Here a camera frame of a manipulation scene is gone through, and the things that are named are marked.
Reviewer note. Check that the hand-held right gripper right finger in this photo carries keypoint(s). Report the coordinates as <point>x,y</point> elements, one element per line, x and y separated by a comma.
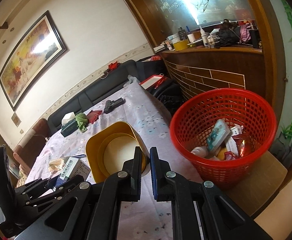
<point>154,177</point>

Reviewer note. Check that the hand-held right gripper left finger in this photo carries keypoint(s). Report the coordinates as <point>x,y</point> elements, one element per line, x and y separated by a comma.
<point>137,165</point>

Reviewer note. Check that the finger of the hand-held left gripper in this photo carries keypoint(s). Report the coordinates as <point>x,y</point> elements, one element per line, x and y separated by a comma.
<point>60,191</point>
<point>40,183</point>

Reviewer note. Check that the small white carton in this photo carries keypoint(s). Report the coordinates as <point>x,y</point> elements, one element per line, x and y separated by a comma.
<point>73,167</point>

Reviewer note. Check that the teal tissue packet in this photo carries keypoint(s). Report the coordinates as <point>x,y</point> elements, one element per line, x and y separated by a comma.
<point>217,135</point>

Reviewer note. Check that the red plastic basket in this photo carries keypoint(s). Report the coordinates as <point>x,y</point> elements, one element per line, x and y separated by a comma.
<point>236,175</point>

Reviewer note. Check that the red snack packet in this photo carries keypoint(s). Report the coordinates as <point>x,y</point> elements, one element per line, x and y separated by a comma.
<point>247,146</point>

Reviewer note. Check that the cream snack wrapper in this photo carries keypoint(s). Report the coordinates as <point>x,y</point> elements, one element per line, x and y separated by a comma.
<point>55,165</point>

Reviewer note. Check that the brown armchair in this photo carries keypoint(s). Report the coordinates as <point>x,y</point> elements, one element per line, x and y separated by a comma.
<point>33,140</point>

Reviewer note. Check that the white plastic bottle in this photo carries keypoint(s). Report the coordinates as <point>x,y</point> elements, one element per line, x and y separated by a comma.
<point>199,151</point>

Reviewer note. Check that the dark green tissue box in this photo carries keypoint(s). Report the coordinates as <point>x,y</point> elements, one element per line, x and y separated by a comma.
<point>69,128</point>

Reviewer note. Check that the red pouch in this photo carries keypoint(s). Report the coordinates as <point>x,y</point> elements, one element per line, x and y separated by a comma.
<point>95,116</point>

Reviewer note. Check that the green towel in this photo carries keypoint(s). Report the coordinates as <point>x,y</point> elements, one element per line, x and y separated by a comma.
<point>81,121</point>

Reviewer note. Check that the black plastic bag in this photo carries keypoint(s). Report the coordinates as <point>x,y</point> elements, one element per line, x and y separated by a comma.
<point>171,100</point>

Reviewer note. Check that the black leather sofa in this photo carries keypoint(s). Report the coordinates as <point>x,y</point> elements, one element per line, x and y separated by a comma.
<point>98,92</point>

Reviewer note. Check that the red gift box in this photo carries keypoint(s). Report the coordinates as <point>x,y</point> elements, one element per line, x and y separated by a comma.
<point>151,81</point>

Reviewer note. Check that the clear plastic bag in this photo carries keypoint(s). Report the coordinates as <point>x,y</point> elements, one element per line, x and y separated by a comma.
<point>132,80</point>

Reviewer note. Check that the black shopping bag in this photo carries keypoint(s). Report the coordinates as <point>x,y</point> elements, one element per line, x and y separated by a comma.
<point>151,67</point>

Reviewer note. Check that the red cloth bundle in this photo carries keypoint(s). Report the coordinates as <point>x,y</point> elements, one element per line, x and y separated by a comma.
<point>113,65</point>

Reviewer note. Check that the white flat box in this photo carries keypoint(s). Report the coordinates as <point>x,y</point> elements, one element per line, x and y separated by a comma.
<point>161,49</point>

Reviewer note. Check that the framed horse painting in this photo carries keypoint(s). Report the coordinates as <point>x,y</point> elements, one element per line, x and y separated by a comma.
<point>30,60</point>

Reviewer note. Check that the wooden counter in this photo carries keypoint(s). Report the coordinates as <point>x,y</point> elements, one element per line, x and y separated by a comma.
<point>211,62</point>

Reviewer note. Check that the yellow round container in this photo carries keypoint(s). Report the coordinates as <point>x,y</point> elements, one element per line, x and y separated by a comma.
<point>181,45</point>

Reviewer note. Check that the white dropper bottle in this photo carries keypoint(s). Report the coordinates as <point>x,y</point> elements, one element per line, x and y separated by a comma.
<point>204,37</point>

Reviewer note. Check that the black handbag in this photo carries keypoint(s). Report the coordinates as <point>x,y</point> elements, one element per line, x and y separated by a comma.
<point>226,36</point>

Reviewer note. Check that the pink cloth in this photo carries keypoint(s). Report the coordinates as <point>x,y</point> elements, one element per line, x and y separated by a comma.
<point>244,33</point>

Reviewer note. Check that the frosted glass partition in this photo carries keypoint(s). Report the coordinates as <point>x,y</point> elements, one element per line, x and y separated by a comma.
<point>211,2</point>

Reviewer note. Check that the small wall plaque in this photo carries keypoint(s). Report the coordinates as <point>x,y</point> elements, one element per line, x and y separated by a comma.
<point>16,119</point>

